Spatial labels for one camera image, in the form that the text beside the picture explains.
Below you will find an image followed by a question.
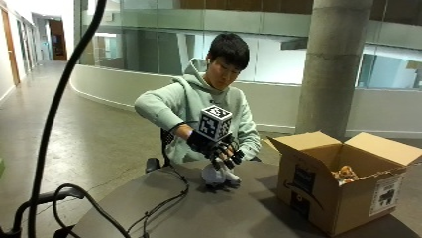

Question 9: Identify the white soft toy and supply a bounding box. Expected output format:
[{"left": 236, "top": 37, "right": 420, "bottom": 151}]
[{"left": 201, "top": 162, "right": 243, "bottom": 186}]

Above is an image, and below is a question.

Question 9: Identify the white marker cube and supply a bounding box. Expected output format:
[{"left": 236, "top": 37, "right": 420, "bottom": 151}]
[{"left": 197, "top": 104, "right": 235, "bottom": 143}]

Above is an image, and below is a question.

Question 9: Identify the black office chair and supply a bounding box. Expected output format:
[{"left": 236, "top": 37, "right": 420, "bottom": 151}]
[{"left": 144, "top": 128, "right": 177, "bottom": 175}]

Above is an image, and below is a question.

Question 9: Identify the the person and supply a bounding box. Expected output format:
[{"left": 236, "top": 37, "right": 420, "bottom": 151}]
[{"left": 133, "top": 32, "right": 262, "bottom": 167}]

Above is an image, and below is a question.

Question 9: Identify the orange soft toy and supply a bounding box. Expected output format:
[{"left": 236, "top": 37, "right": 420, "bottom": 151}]
[{"left": 332, "top": 165, "right": 360, "bottom": 186}]

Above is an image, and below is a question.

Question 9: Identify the brown cardboard box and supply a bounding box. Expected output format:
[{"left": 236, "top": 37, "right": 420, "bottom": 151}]
[{"left": 266, "top": 130, "right": 422, "bottom": 238}]

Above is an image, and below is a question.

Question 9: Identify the glass balustrade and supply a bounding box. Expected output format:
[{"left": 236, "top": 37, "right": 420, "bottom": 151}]
[{"left": 72, "top": 0, "right": 422, "bottom": 91}]

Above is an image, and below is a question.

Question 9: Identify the grey concrete pillar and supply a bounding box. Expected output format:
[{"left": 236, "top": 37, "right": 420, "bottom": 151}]
[{"left": 294, "top": 0, "right": 374, "bottom": 140}]

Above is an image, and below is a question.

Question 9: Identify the wooden door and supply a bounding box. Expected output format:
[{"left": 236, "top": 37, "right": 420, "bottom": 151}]
[{"left": 0, "top": 7, "right": 22, "bottom": 87}]

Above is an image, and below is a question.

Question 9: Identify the thin black cable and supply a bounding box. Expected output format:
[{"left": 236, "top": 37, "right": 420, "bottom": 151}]
[{"left": 125, "top": 122, "right": 201, "bottom": 238}]

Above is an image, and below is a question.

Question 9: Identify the thick black cable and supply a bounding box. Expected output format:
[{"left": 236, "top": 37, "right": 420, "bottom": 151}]
[{"left": 27, "top": 0, "right": 108, "bottom": 238}]

